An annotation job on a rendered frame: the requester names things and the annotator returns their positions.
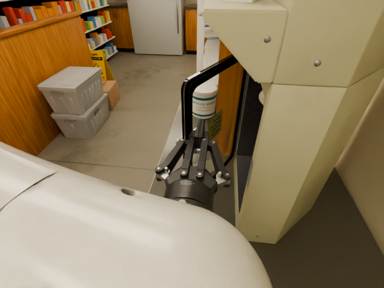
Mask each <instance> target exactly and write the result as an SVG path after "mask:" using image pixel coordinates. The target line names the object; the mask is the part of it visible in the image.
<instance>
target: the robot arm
mask: <svg viewBox="0 0 384 288"><path fill-rule="evenodd" d="M208 139H209V132H208V131H205V119H198V122H197V128H196V130H192V131H191V132H190V135H189V139H188V140H184V139H180V140H179V141H178V142H177V144H176V145H175V146H174V148H173V149H172V151H171V152H170V154H169V155H168V156H167V158H166V159H165V160H164V162H163V163H161V164H160V165H159V166H157V167H156V168H155V175H156V180H157V181H164V182H165V186H166V190H165V194H164V196H163V197H160V196H157V195H153V194H149V193H146V192H142V191H139V190H135V189H131V188H128V187H124V186H120V185H116V184H113V183H110V182H107V181H103V180H101V179H98V178H94V177H91V176H89V175H86V174H82V173H79V172H77V171H74V170H71V169H68V168H65V167H63V166H60V165H57V164H54V163H52V162H49V161H46V160H44V159H41V158H38V157H36V156H34V155H31V154H29V153H26V152H24V151H22V150H19V149H16V148H14V147H12V146H10V145H7V144H5V143H3V142H1V141H0V288H273V287H272V284H271V281H270V278H269V276H268V274H267V271H266V269H265V267H264V265H263V263H262V261H261V259H260V258H259V256H258V254H257V253H256V251H255V250H254V248H253V247H252V245H251V244H250V243H249V241H248V240H247V239H246V238H245V237H244V236H243V235H242V234H241V233H240V232H239V231H238V230H237V229H236V228H235V227H234V226H233V225H232V224H231V223H229V222H228V221H227V220H225V219H224V218H222V217H220V216H219V215H217V214H216V213H215V212H214V211H213V206H214V194H215V193H216V192H217V188H218V187H221V186H224V187H229V186H230V181H231V174H230V173H229V171H228V170H227V169H226V168H225V166H224V163H223V160H222V157H221V154H220V151H219V148H218V145H217V142H216V141H211V142H210V141H208ZM185 149H186V152H185V157H184V159H183V162H182V167H180V168H178V169H177V170H176V171H174V172H173V173H171V172H172V170H173V168H174V167H175V166H176V164H177V162H178V161H179V159H180V157H181V156H182V154H183V153H184V151H185ZM194 149H200V153H199V160H198V165H197V166H192V165H191V164H192V160H193V154H194ZM207 151H210V154H211V158H212V161H213V165H214V168H215V173H216V179H214V177H213V176H212V175H211V174H210V173H209V172H208V171H207V170H206V169H205V165H206V156H207ZM170 173H171V174H170Z"/></svg>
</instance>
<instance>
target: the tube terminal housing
mask: <svg viewBox="0 0 384 288"><path fill-rule="evenodd" d="M272 1H274V2H275V3H277V4H279V5H280V6H282V7H283V8H285V9H286V10H287V12H289V17H288V20H287V25H286V30H285V34H284V38H283V42H282V46H281V51H280V54H279V59H278V63H277V68H276V71H275V76H274V80H273V82H271V84H270V83H261V86H262V90H263V93H264V106H263V112H262V116H261V121H260V124H259V129H258V134H257V138H256V142H255V147H254V152H253V156H252V158H253V168H252V171H251V176H250V180H249V185H248V186H247V182H246V187H245V192H244V195H243V200H242V205H241V210H240V213H239V207H238V185H237V163H236V156H238V155H237V151H236V155H235V157H234V163H233V166H234V198H235V228H236V229H237V230H238V231H239V232H240V233H241V234H242V235H243V236H244V237H245V238H246V239H247V240H248V241H253V242H262V243H272V244H276V243H277V242H278V241H279V240H280V239H281V238H282V237H283V236H284V235H285V234H286V233H287V232H288V231H289V230H290V229H291V228H292V227H293V226H294V225H295V224H296V223H297V222H298V221H299V220H300V219H301V218H302V217H303V216H304V215H305V214H306V213H307V212H308V211H309V210H310V209H311V208H312V206H313V204H314V203H315V201H316V199H317V198H318V196H319V194H320V192H321V190H322V188H323V187H324V185H325V183H326V181H327V179H328V177H329V176H330V174H331V172H332V170H333V168H334V166H335V165H336V163H337V161H338V160H339V158H340V156H341V154H342V152H343V151H344V149H345V147H346V145H347V143H348V141H349V139H350V138H351V136H352V134H353V132H354V130H355V129H356V127H357V125H358V124H359V122H360V120H361V118H362V116H363V114H364V112H365V111H366V109H367V107H368V105H369V103H370V102H371V100H372V98H373V96H374V94H375V92H376V91H377V89H378V87H379V85H380V84H381V82H382V80H383V78H384V0H272Z"/></svg>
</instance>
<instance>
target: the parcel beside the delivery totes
mask: <svg viewBox="0 0 384 288"><path fill-rule="evenodd" d="M102 83H103V93H108V98H107V100H108V105H109V110H113V109H114V107H115V106H116V104H117V102H118V101H119V99H120V94H119V90H118V85H117V81H102Z"/></svg>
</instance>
